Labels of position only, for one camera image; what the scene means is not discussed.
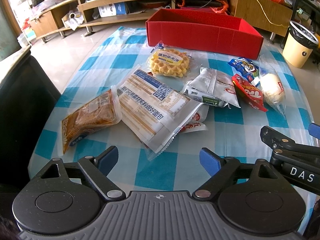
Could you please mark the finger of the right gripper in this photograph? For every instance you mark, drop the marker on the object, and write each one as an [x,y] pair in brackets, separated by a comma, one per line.
[276,140]
[314,130]

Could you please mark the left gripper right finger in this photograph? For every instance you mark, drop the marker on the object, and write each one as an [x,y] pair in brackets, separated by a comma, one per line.
[225,172]

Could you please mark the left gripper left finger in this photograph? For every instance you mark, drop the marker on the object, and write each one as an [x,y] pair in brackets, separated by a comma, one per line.
[84,180]

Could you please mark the red spicy strip packet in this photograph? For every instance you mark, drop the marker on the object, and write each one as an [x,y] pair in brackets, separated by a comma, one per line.
[196,123]

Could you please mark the red orange snack packet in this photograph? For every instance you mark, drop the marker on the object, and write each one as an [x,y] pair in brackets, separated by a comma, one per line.
[249,93]

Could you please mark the white bun clear wrapper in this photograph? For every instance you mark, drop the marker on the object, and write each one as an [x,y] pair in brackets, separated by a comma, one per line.
[271,85]

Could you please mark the brown spicy snack bag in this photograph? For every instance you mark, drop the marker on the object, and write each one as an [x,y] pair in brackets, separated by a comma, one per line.
[99,113]

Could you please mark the large white bread package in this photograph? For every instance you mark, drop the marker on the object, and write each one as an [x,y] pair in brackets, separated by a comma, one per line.
[153,111]

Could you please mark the white duck snack packet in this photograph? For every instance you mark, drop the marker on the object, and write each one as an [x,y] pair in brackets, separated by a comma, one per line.
[212,87]

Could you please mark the blue candy packet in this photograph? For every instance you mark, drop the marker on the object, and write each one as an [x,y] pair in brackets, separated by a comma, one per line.
[247,69]

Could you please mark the waffle snack clear package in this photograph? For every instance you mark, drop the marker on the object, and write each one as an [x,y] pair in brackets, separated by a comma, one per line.
[171,61]

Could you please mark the cream trash bin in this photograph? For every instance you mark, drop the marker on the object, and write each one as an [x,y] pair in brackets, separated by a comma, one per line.
[299,45]

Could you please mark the blue white checkered tablecloth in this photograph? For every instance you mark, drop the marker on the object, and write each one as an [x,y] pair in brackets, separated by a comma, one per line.
[156,151]

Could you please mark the red cardboard box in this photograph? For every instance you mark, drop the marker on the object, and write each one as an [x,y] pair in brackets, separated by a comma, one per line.
[204,31]

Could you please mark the blue white cardboard box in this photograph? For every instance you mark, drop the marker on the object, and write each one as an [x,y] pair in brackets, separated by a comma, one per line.
[112,9]

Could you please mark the wooden tv cabinet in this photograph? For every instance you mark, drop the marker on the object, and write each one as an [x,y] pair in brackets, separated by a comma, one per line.
[264,14]

